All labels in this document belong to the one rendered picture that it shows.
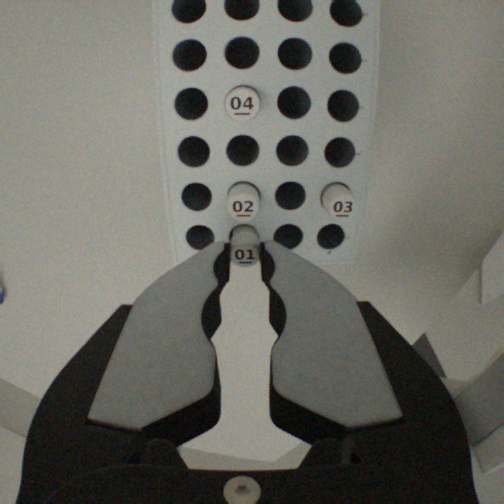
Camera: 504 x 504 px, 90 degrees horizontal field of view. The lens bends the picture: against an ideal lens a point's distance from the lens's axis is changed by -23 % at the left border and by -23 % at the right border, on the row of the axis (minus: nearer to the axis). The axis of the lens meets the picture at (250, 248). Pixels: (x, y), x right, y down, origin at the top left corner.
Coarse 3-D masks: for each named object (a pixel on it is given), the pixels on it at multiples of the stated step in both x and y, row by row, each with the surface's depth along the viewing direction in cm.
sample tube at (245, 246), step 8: (240, 224) 14; (240, 232) 13; (248, 232) 13; (256, 232) 14; (232, 240) 13; (240, 240) 13; (248, 240) 13; (256, 240) 13; (232, 248) 13; (240, 248) 13; (248, 248) 13; (256, 248) 13; (232, 256) 13; (240, 256) 13; (248, 256) 13; (256, 256) 13; (240, 264) 13; (248, 264) 13
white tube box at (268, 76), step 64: (192, 0) 10; (256, 0) 10; (320, 0) 9; (192, 64) 13; (256, 64) 10; (320, 64) 10; (192, 128) 12; (256, 128) 12; (320, 128) 12; (192, 192) 15; (320, 192) 13; (320, 256) 15
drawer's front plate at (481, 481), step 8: (448, 384) 17; (456, 384) 17; (472, 448) 12; (472, 456) 12; (472, 464) 11; (480, 472) 11; (496, 472) 11; (480, 480) 10; (488, 480) 10; (496, 480) 10; (480, 488) 10; (488, 488) 10; (496, 488) 10; (480, 496) 9; (488, 496) 9; (496, 496) 9
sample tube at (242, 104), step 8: (240, 88) 10; (248, 88) 10; (232, 96) 10; (240, 96) 10; (248, 96) 10; (256, 96) 10; (224, 104) 10; (232, 104) 10; (240, 104) 10; (248, 104) 10; (256, 104) 10; (232, 112) 10; (240, 112) 10; (248, 112) 10; (256, 112) 10; (240, 120) 10; (248, 120) 10
